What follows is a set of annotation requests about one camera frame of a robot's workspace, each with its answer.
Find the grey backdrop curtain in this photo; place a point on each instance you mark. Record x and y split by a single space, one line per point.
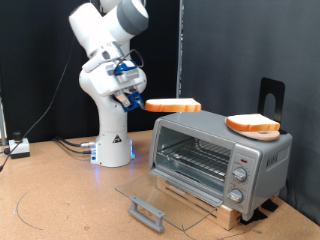
250 50

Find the grey emergency stop box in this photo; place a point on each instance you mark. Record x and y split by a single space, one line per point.
19 148

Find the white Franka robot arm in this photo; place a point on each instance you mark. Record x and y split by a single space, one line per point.
110 146

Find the silver toaster oven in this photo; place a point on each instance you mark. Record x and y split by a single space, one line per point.
266 156

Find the white bread slice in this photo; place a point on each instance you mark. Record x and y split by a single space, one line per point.
253 122
173 105

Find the vertical metal pole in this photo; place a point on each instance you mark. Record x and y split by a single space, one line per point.
181 50

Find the silver oven knob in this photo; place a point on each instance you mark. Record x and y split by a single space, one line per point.
235 196
239 174

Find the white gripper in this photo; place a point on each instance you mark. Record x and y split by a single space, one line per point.
100 61

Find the black metal bookend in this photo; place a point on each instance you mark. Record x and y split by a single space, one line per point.
266 86

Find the wooden slatted crate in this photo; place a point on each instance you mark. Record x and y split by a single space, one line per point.
230 216

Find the metal frame post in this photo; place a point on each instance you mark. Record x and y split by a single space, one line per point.
2 123

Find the black backdrop curtain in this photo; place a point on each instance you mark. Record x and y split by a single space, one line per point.
33 50

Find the black tape patch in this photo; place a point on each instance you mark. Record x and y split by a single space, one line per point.
270 205
253 216

